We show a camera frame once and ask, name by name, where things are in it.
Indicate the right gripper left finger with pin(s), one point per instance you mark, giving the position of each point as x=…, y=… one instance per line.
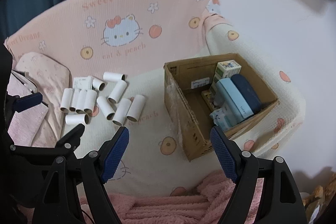
x=97, y=167

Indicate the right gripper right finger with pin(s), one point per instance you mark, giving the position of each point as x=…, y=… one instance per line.
x=280, y=200

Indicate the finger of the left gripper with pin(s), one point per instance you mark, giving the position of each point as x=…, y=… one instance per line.
x=23, y=103

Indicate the white cardboard tube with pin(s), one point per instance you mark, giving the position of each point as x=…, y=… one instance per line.
x=113, y=77
x=66, y=100
x=81, y=101
x=90, y=101
x=136, y=108
x=74, y=119
x=105, y=107
x=121, y=112
x=74, y=99
x=98, y=84
x=117, y=92

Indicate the brown plush toy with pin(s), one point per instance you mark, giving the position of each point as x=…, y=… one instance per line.
x=318, y=200

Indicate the white flat paper box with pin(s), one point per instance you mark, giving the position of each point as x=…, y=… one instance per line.
x=82, y=83

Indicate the pink fluffy blanket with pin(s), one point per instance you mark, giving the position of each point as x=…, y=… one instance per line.
x=205, y=205

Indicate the blue white tissue pack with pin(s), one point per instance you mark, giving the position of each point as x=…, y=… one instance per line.
x=221, y=119

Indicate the pink cat print sofa cover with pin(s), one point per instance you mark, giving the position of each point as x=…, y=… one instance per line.
x=166, y=51

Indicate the light blue glasses case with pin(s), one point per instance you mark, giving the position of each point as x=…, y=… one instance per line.
x=228, y=96

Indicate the dark blue glasses case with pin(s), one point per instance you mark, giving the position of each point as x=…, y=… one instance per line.
x=248, y=93

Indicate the brown cardboard box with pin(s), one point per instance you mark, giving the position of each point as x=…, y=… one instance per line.
x=210, y=108

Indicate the white green small carton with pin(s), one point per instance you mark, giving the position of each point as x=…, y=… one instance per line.
x=226, y=69

